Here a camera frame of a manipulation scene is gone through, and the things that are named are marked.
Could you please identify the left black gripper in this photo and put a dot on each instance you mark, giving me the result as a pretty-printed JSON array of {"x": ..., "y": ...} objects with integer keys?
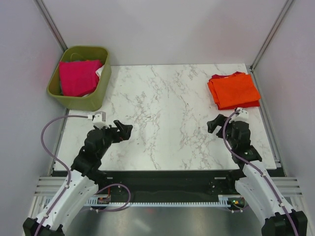
[{"x": 125, "y": 131}]

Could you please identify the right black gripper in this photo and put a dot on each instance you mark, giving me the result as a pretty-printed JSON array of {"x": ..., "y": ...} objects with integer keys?
[{"x": 212, "y": 124}]

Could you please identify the orange t shirt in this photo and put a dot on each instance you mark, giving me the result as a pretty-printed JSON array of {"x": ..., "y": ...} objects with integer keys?
[{"x": 233, "y": 91}]

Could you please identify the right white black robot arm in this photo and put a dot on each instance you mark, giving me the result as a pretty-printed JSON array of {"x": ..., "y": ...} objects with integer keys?
[{"x": 252, "y": 181}]

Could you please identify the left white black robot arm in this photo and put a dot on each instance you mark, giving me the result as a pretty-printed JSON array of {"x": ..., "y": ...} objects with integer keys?
[{"x": 83, "y": 180}]

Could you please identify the red folded t shirt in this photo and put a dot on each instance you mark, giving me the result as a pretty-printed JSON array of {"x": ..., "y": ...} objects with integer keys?
[{"x": 236, "y": 104}]

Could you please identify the crimson folded t shirt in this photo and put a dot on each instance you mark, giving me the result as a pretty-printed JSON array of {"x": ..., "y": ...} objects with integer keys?
[{"x": 216, "y": 76}]

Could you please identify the white garment in bin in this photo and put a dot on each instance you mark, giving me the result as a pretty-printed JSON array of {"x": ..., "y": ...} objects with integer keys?
[{"x": 98, "y": 73}]

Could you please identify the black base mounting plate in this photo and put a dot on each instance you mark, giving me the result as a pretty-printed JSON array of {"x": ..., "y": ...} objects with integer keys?
[{"x": 168, "y": 186}]

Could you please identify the magenta pink t shirt in bin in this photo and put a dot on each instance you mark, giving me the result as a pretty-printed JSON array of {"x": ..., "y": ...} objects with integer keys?
[{"x": 79, "y": 78}]

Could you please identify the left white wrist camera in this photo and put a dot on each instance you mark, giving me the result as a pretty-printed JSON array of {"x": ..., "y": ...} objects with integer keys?
[{"x": 99, "y": 120}]

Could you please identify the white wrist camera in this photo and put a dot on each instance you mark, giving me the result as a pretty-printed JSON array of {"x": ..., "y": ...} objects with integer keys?
[
  {"x": 241, "y": 114},
  {"x": 99, "y": 120}
]

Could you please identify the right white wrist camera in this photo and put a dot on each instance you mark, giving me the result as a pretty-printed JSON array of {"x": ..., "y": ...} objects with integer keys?
[{"x": 241, "y": 114}]

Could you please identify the right aluminium frame post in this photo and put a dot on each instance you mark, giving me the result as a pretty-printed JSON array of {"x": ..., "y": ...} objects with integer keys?
[{"x": 271, "y": 34}]

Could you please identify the aluminium frame post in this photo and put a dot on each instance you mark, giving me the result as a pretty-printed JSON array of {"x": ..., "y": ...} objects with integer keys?
[
  {"x": 271, "y": 34},
  {"x": 51, "y": 24}
]

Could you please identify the left aluminium frame post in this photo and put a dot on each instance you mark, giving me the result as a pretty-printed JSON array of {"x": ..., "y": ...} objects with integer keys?
[{"x": 51, "y": 24}]

